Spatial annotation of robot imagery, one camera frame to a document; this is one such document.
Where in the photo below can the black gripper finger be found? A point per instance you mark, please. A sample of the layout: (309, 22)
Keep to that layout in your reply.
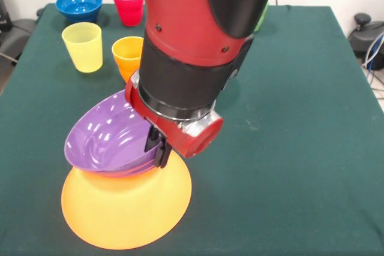
(153, 143)
(164, 155)

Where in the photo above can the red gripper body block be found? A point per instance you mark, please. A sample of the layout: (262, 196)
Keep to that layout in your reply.
(180, 136)

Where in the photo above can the purple bowl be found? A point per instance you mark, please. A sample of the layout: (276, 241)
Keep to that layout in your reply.
(105, 136)

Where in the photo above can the large orange bowl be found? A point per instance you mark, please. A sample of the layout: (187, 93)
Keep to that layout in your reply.
(126, 208)

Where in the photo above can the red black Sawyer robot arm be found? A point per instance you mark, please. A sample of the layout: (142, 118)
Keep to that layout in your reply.
(186, 28)

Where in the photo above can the orange cup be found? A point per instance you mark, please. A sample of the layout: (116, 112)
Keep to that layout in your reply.
(127, 55)

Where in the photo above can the dark green tablecloth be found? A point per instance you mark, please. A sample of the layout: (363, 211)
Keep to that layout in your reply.
(285, 163)

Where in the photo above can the yellow cup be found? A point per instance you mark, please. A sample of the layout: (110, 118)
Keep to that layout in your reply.
(84, 49)

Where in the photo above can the pink cup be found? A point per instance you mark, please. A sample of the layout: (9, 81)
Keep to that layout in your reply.
(129, 7)

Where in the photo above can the green cup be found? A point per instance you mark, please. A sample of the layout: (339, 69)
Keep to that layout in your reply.
(260, 22)

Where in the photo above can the blue bowl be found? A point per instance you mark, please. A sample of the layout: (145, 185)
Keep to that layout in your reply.
(78, 7)

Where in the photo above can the black equipment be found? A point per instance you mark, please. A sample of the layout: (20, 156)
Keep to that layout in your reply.
(3, 10)

